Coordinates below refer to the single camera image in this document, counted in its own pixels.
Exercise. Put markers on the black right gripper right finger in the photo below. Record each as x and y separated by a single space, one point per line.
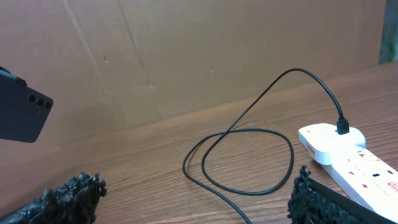
313 203

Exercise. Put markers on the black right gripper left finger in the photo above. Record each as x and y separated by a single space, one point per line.
74 202

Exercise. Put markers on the Samsung Galaxy smartphone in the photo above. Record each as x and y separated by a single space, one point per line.
24 111

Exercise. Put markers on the white charger plug adapter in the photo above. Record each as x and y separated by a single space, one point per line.
326 145

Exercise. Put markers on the white power strip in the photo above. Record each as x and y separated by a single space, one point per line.
366 180

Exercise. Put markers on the brown cardboard backdrop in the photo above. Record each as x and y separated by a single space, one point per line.
111 65

